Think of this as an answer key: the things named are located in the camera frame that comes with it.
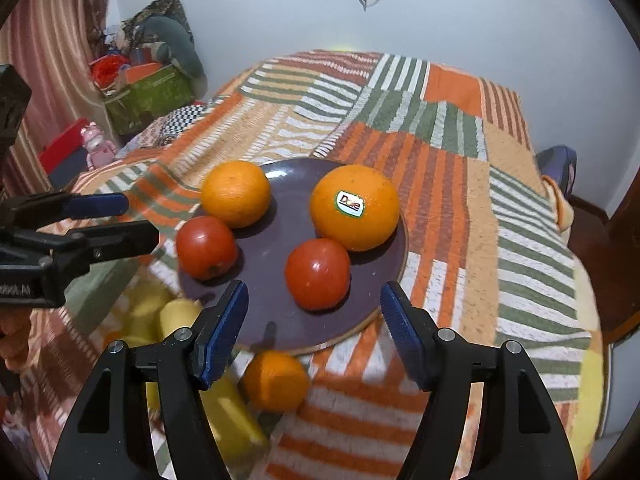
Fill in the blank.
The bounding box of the red tomato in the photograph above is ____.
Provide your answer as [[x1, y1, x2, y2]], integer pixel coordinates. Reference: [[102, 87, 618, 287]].
[[284, 238, 350, 312], [176, 216, 239, 281]]

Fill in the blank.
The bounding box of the medium plain orange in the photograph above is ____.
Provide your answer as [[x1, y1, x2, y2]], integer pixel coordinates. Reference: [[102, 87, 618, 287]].
[[200, 160, 271, 229]]

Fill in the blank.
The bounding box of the small mandarin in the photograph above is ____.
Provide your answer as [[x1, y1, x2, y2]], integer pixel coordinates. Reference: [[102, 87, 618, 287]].
[[240, 350, 310, 413]]

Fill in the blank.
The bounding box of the large orange with sticker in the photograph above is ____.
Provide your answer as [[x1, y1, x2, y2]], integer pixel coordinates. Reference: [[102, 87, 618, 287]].
[[309, 165, 400, 252]]

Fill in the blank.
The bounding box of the left hand holding gripper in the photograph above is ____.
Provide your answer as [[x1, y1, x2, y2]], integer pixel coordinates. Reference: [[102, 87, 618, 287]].
[[0, 308, 32, 372]]

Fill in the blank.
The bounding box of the red and blue box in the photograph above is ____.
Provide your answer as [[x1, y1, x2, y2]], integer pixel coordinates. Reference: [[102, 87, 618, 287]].
[[39, 118, 89, 190]]

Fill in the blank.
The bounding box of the pink toy figure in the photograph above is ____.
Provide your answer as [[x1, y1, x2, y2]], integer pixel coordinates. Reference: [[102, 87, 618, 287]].
[[80, 122, 116, 170]]

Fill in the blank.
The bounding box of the red plastic bag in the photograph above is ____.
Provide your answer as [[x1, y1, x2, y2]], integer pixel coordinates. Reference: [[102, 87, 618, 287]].
[[89, 53, 129, 89]]

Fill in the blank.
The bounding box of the checkered cloth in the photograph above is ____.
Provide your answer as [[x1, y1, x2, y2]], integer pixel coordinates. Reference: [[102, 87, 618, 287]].
[[155, 102, 205, 148]]

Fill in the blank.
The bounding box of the purple ceramic plate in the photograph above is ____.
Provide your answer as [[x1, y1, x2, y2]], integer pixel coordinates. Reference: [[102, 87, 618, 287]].
[[178, 158, 408, 354]]

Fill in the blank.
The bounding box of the striped pink curtain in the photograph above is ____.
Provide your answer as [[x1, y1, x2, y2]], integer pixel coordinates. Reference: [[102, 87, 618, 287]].
[[1, 0, 113, 195]]

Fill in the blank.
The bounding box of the camouflage pillow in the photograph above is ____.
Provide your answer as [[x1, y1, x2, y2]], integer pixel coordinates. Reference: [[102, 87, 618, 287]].
[[120, 0, 193, 37]]

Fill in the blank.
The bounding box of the blue bag by bed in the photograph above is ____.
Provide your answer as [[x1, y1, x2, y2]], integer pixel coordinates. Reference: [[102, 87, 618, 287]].
[[536, 145, 577, 198]]

